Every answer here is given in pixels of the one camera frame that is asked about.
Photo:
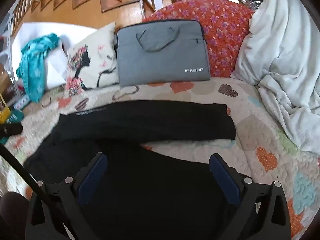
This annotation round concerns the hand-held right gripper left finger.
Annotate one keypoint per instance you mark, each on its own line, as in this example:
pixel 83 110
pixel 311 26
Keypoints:
pixel 92 178

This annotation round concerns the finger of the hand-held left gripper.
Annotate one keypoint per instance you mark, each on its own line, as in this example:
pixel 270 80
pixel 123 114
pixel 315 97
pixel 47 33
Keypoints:
pixel 11 129

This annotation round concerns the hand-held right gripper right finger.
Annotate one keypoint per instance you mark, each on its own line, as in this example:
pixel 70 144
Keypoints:
pixel 225 178

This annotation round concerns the black pants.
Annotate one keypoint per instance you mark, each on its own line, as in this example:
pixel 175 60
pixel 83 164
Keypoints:
pixel 150 122

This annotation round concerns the yellow crate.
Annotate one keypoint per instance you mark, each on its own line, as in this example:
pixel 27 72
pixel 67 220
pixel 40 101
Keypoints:
pixel 4 110

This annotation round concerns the cardboard box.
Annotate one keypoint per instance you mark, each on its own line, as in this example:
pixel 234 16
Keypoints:
pixel 5 80

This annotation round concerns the heart print quilt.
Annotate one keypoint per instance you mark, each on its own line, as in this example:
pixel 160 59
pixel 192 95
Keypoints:
pixel 262 135

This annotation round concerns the teal star print cloth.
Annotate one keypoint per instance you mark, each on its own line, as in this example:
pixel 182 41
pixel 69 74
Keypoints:
pixel 33 65

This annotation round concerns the printed throw pillow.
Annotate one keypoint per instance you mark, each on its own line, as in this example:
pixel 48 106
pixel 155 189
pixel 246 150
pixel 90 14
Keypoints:
pixel 97 55

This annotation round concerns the grey laptop bag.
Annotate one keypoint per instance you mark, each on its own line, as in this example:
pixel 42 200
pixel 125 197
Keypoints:
pixel 162 62

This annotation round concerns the white fleece blanket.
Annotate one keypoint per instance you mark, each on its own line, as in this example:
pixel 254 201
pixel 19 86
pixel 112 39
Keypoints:
pixel 282 55

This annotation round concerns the wooden staircase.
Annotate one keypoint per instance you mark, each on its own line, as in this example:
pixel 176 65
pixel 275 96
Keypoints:
pixel 82 12

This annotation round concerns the red floral cushion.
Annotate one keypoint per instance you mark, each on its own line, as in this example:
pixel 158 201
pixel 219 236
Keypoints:
pixel 222 35

